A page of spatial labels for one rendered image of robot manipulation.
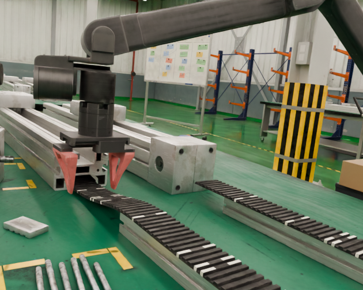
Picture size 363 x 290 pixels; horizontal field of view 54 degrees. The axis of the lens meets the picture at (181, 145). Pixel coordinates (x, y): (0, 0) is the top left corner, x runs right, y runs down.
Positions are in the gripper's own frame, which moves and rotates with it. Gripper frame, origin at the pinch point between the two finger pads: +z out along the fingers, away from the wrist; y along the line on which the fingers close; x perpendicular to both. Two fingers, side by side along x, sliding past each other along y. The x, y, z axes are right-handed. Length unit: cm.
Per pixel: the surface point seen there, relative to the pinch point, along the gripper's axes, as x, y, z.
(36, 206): 2.1, 9.8, 1.8
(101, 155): -4.6, -3.4, -4.3
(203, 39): -442, -368, -96
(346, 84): -404, -766, -51
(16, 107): -62, 0, -7
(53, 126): -30.2, -1.9, -5.8
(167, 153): 1.8, -13.8, -5.6
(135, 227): 19.6, 2.2, -0.6
